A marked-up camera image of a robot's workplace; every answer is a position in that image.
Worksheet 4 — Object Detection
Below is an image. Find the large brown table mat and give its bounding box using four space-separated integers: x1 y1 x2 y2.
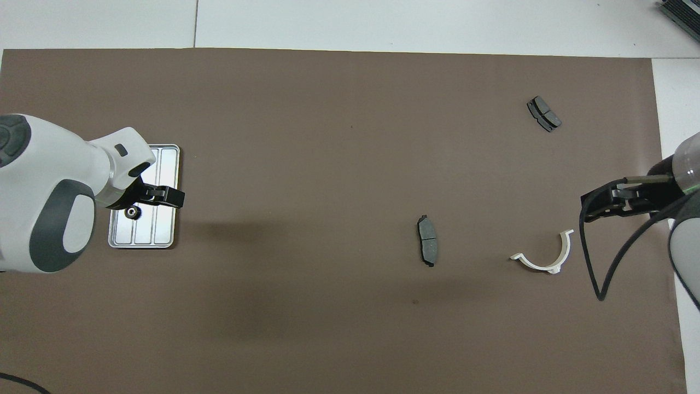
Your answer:
0 48 687 394

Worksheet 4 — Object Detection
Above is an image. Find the silver metal compartment tray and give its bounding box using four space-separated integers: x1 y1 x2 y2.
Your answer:
108 144 181 250

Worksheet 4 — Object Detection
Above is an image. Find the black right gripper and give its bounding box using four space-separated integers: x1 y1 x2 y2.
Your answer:
581 159 684 222

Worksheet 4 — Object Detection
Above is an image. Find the dark grey brake pad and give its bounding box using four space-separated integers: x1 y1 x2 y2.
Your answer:
527 96 563 133
417 214 440 268

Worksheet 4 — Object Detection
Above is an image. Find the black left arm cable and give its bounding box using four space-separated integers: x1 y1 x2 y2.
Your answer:
0 372 51 394

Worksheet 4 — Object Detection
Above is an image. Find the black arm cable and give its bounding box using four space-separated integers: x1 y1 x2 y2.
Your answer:
579 176 700 302
0 372 51 394

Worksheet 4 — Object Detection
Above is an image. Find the dark ribbed metal device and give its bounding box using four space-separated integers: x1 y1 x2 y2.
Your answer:
659 0 700 34

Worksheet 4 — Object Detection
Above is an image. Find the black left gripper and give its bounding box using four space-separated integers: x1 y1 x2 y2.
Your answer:
105 176 185 211

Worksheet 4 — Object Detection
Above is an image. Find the white plastic half-ring clamp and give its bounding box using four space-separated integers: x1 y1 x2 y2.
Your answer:
510 229 575 275

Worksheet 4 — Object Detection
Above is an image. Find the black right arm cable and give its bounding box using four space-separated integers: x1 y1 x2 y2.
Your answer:
579 176 700 302

